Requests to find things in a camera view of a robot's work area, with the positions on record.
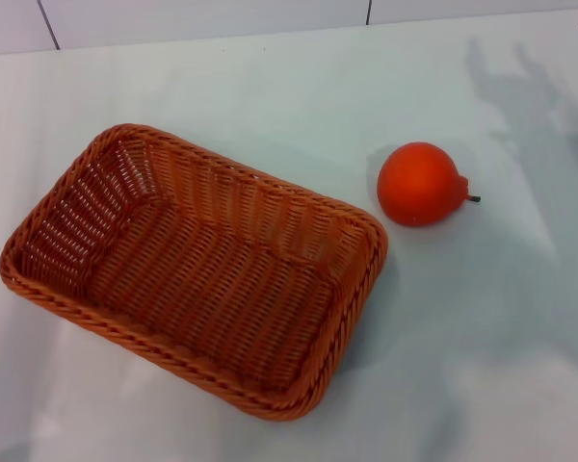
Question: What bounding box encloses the orange toy persimmon fruit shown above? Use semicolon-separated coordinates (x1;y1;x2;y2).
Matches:
377;141;483;227

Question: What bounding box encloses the orange woven plastic basket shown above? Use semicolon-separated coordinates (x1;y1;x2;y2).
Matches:
0;123;391;424

